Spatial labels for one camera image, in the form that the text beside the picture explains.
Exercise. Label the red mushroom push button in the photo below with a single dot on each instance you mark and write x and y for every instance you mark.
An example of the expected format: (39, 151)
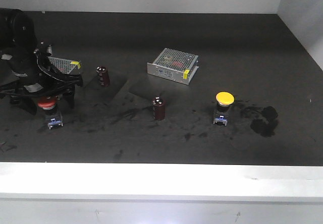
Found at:
(53, 116)

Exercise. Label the rear dark red capacitor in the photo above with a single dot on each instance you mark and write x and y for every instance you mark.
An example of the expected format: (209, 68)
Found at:
(103, 76)

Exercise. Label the front dark red capacitor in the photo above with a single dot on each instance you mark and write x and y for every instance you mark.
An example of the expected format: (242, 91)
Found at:
(158, 107)

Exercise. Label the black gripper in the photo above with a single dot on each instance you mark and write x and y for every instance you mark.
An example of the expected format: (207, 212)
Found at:
(36, 75)

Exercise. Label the right mesh power supply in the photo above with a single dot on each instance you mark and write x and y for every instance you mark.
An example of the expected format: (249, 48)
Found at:
(174, 65)

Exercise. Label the left mesh power supply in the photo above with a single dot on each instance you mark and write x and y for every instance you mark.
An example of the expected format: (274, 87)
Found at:
(66, 66)

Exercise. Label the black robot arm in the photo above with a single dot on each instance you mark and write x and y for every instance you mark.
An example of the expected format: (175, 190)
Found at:
(18, 28)

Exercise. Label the mesh power supply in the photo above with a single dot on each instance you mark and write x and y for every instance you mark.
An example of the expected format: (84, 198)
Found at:
(174, 65)
(66, 66)

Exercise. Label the yellow mushroom push button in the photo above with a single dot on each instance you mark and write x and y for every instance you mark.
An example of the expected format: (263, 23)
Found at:
(221, 111)

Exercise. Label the dark red capacitor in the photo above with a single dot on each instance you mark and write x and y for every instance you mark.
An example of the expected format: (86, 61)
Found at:
(103, 76)
(158, 107)

